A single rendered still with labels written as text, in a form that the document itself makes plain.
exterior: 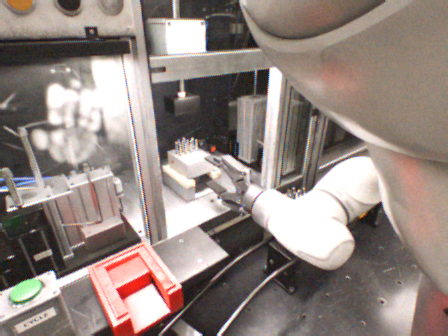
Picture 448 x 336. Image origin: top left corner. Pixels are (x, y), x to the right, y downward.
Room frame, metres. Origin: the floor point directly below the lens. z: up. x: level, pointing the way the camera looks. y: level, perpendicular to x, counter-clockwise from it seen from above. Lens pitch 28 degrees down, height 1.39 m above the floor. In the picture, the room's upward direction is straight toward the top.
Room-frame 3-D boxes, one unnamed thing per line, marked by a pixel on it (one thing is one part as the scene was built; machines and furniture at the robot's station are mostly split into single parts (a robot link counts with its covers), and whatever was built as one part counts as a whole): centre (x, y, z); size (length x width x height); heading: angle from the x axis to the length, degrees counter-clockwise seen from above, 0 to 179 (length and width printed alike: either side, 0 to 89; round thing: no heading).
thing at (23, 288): (0.29, 0.29, 1.03); 0.04 x 0.04 x 0.02
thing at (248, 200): (0.59, -0.07, 1.01); 0.09 x 0.07 x 0.08; 37
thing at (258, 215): (0.54, -0.12, 1.01); 0.09 x 0.06 x 0.09; 127
